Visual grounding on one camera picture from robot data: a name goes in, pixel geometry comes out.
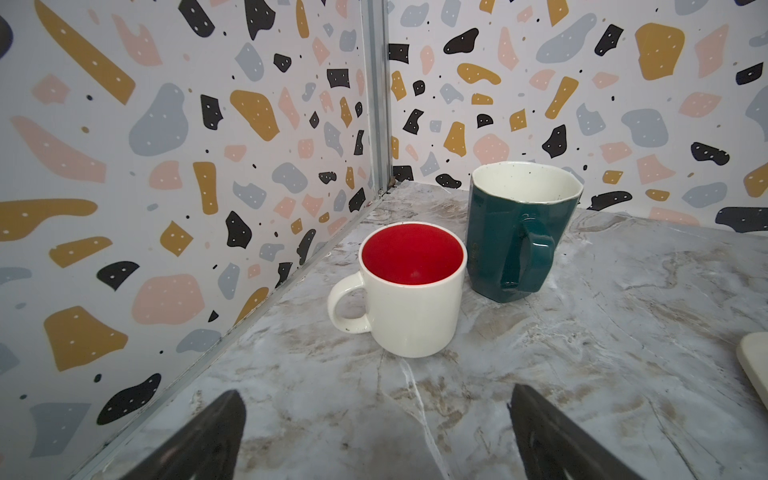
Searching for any left corner aluminium profile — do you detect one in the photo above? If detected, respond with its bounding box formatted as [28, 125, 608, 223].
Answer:
[360, 0, 392, 196]

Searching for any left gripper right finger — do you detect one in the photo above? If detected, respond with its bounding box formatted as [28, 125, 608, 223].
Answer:
[508, 384, 640, 479]

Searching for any beige rectangular tray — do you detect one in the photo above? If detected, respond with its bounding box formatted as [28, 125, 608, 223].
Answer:
[736, 331, 768, 407]

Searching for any white mug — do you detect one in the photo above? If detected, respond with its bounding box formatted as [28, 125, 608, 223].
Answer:
[327, 222, 468, 358]

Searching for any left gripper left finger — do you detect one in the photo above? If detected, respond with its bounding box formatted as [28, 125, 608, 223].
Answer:
[124, 390, 246, 480]

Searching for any dark teal mug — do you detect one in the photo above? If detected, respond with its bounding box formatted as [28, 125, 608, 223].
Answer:
[466, 161, 583, 303]

